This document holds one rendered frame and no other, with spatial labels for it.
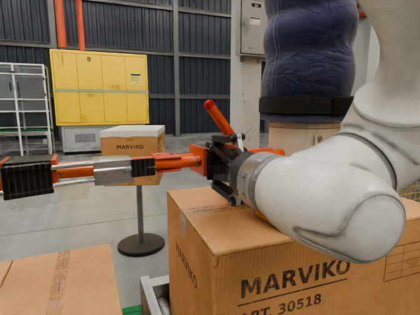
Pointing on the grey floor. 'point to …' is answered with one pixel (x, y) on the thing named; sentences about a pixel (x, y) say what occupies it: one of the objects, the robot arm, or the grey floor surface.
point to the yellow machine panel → (97, 95)
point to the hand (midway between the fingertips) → (208, 158)
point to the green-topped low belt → (25, 135)
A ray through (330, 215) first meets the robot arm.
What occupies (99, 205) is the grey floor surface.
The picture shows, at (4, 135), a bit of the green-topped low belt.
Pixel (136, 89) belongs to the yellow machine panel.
